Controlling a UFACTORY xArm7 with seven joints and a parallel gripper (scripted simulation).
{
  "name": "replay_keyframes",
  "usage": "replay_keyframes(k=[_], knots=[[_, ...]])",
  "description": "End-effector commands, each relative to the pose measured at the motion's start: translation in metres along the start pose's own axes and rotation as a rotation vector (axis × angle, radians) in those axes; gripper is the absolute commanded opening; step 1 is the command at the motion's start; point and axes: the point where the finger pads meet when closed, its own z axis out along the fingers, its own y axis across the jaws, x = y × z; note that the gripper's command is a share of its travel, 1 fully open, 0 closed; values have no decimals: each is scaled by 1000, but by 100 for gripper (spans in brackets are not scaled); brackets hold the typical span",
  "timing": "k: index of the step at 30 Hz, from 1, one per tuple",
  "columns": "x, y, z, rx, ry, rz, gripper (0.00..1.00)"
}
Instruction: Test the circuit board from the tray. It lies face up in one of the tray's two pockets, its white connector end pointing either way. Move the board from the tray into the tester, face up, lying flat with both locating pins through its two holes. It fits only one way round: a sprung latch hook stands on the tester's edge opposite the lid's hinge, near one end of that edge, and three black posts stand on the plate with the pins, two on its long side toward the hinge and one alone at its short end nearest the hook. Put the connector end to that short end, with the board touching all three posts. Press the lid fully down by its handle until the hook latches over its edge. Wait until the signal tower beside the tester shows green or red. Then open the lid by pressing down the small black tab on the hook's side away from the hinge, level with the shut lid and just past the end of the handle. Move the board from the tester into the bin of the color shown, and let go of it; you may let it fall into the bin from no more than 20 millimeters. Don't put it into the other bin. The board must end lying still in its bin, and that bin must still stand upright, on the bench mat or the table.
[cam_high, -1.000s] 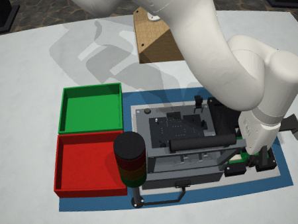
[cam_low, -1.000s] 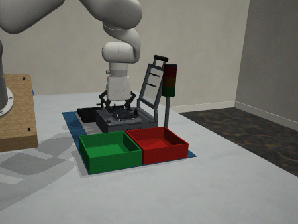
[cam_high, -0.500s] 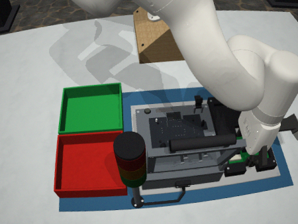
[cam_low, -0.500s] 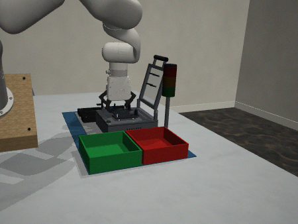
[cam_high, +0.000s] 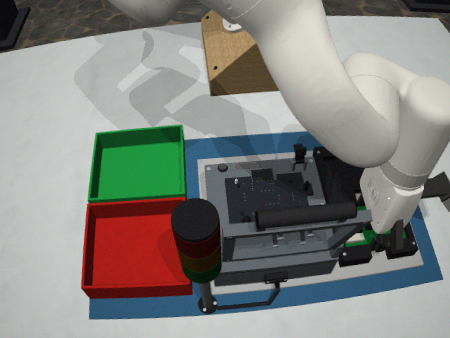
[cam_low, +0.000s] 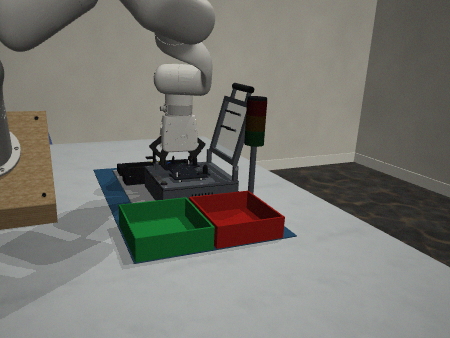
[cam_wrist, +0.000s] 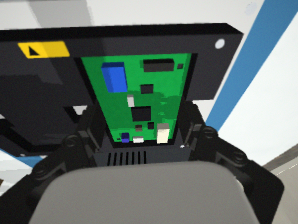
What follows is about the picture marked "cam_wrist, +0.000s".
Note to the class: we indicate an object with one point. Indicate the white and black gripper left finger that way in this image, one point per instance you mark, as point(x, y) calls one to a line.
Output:
point(19, 202)

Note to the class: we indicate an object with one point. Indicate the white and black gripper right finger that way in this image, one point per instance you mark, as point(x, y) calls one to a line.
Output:
point(263, 189)

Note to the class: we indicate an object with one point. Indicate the green circuit board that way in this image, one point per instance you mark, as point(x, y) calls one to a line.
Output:
point(139, 94)

